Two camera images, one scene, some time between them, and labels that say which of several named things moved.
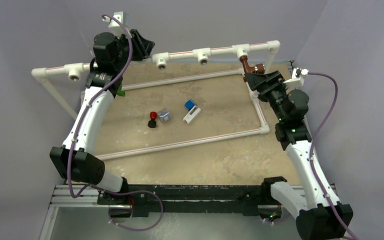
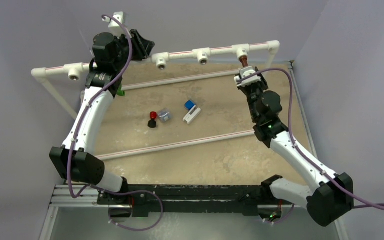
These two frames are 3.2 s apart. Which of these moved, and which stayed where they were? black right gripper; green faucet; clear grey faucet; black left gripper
Moved: black right gripper
Stayed: clear grey faucet; green faucet; black left gripper
